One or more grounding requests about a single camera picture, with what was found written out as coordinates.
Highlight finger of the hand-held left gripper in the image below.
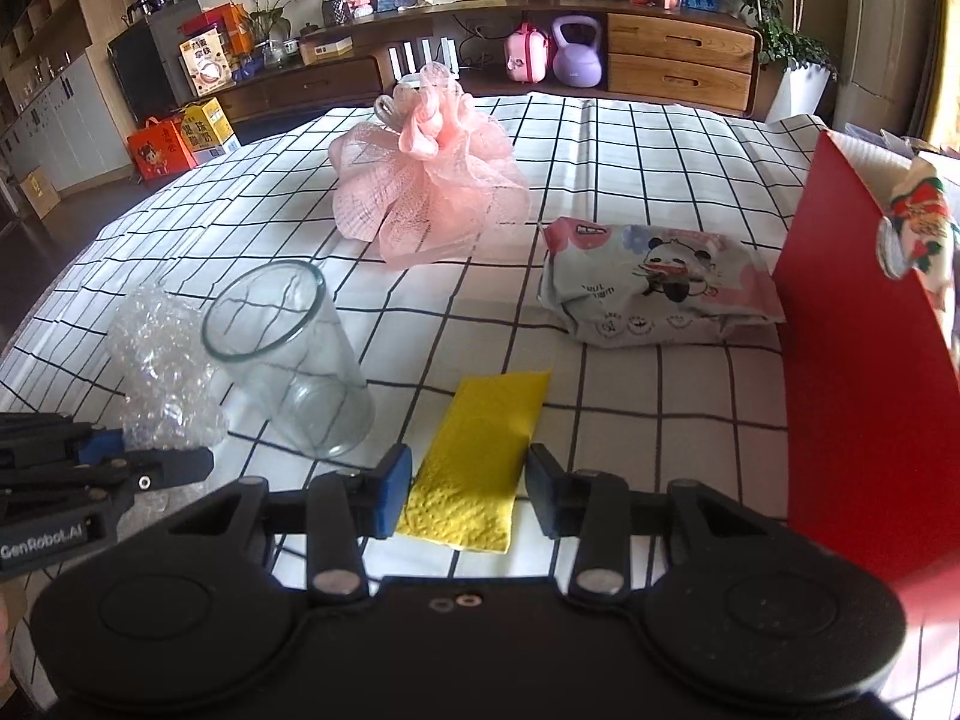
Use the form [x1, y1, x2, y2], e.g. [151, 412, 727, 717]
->
[0, 412, 128, 470]
[0, 446, 215, 512]

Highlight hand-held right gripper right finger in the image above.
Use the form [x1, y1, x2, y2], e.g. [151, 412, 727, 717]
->
[525, 444, 758, 601]

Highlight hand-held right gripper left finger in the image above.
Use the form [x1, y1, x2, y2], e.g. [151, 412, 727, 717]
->
[191, 444, 415, 605]

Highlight yellow cloth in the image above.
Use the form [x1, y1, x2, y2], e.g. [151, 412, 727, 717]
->
[396, 369, 554, 556]

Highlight clear bubble wrap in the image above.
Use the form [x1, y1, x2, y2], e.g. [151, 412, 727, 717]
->
[105, 286, 227, 451]

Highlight red cardboard box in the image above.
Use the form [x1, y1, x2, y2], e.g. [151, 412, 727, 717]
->
[772, 127, 960, 605]

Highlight clear glass cup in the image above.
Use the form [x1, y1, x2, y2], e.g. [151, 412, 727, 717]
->
[200, 260, 374, 458]

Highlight black checked white tablecloth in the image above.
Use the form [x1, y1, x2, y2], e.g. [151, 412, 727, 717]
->
[0, 94, 960, 720]

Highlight panda print tissue pack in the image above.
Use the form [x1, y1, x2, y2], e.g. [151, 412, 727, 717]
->
[536, 216, 786, 347]

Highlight brown cardboard box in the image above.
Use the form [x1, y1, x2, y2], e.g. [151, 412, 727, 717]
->
[15, 169, 61, 220]

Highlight red gift box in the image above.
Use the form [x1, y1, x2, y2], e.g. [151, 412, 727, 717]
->
[126, 116, 197, 182]

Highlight pink mesh bath pouf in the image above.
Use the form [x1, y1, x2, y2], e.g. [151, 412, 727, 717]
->
[330, 64, 532, 269]

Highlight yellow printed box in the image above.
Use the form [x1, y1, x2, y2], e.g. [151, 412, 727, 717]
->
[178, 97, 241, 158]

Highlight white shelving unit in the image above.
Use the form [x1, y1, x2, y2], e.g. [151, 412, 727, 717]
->
[0, 0, 132, 196]

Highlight black cabinet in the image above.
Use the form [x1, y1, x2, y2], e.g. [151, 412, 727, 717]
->
[107, 15, 203, 125]

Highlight white orange printed box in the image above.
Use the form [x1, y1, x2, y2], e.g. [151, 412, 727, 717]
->
[178, 26, 230, 97]

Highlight white router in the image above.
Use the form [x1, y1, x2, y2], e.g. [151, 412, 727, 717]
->
[390, 37, 460, 95]

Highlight purple kettlebell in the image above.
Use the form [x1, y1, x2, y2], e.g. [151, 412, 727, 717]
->
[551, 15, 605, 87]

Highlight orange carton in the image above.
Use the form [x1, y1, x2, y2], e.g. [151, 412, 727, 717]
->
[199, 4, 252, 53]

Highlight pink toy suitcase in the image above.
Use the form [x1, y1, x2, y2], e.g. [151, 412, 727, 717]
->
[505, 22, 556, 83]

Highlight cream flat box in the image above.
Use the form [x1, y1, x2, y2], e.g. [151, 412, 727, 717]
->
[298, 36, 355, 65]

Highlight wooden tv cabinet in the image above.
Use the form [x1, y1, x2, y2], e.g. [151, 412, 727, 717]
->
[202, 0, 766, 125]

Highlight white planter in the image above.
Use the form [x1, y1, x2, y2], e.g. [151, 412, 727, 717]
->
[765, 64, 835, 125]

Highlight green leafy plant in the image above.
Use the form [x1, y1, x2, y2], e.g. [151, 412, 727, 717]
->
[712, 0, 837, 76]

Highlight beige tower air conditioner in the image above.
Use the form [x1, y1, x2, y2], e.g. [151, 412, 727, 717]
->
[832, 0, 938, 140]

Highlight yellow curtain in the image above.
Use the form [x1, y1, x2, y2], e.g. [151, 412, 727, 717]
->
[926, 15, 960, 158]

